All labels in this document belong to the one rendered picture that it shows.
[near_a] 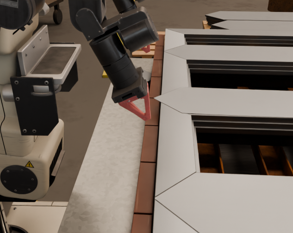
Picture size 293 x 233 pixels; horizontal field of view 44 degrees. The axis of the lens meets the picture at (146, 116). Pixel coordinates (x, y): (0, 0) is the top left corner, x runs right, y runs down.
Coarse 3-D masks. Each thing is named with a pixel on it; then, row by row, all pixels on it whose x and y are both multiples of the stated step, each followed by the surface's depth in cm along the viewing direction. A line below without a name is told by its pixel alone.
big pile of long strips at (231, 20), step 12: (216, 12) 215; (228, 12) 215; (240, 12) 215; (252, 12) 215; (264, 12) 215; (276, 12) 215; (288, 12) 215; (216, 24) 193; (228, 24) 193; (240, 24) 193; (252, 24) 193; (264, 24) 193; (276, 24) 193; (288, 24) 193
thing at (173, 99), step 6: (174, 90) 119; (180, 90) 119; (168, 96) 115; (174, 96) 115; (180, 96) 115; (168, 102) 112; (174, 102) 112; (180, 102) 112; (174, 108) 109; (180, 108) 108
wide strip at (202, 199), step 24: (168, 192) 77; (192, 192) 77; (216, 192) 77; (240, 192) 77; (264, 192) 77; (288, 192) 77; (192, 216) 71; (216, 216) 71; (240, 216) 71; (264, 216) 71; (288, 216) 71
